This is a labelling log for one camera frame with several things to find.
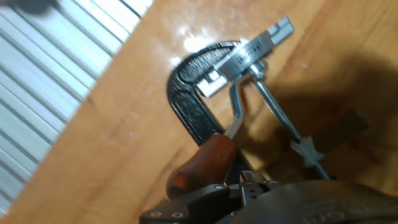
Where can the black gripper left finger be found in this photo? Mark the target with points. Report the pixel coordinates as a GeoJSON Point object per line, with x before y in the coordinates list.
{"type": "Point", "coordinates": [186, 208]}

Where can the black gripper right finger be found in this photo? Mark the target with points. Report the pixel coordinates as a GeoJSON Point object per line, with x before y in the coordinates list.
{"type": "Point", "coordinates": [255, 193]}

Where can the black C-clamp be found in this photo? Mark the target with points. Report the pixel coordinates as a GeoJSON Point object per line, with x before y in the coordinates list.
{"type": "Point", "coordinates": [186, 102]}

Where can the white tape wrap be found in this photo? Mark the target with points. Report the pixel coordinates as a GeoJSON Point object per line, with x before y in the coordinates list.
{"type": "Point", "coordinates": [308, 151]}

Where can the glossy orange wooden board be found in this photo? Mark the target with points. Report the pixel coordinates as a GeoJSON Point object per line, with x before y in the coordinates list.
{"type": "Point", "coordinates": [109, 140]}

